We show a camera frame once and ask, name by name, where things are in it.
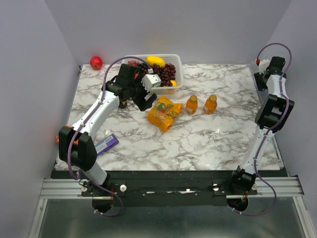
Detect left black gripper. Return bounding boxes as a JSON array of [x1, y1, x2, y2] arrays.
[[128, 74, 157, 111]]

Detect orange juice bottle back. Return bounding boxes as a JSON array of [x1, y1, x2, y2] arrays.
[[203, 95, 217, 114]]

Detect orange juice bottle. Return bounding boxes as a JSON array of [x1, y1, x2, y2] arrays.
[[203, 95, 217, 114], [185, 95, 198, 115]]

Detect clear plastic bottle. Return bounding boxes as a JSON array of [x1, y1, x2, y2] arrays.
[[249, 61, 267, 103]]

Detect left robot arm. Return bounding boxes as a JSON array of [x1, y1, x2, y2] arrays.
[[58, 63, 161, 196]]

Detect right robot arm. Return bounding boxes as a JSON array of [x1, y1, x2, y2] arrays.
[[228, 57, 295, 194]]

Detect black spray can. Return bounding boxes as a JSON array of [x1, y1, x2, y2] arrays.
[[118, 101, 127, 109]]

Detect dark purple grape bunch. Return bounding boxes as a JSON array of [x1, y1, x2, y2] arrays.
[[137, 63, 148, 74]]

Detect yellow mango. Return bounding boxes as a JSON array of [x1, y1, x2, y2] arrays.
[[146, 56, 166, 67]]

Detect dark red grape bunch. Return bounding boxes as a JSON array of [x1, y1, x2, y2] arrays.
[[153, 63, 176, 87]]

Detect orange mango gummy bag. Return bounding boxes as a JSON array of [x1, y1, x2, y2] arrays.
[[147, 96, 183, 133]]

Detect small yellow lemon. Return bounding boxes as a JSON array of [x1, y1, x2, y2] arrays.
[[169, 80, 177, 86]]

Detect red apple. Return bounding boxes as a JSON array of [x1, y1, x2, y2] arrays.
[[90, 56, 103, 70]]

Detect white plastic basket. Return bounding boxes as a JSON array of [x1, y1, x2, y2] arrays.
[[122, 54, 183, 95]]

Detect purple candy package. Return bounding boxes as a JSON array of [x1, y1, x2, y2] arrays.
[[95, 134, 119, 156]]

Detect orange razor box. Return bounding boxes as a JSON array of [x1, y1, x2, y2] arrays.
[[55, 135, 73, 147]]

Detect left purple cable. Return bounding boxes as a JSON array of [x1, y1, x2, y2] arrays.
[[67, 56, 154, 180]]

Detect black base frame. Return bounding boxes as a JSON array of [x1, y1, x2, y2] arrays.
[[42, 171, 290, 208]]

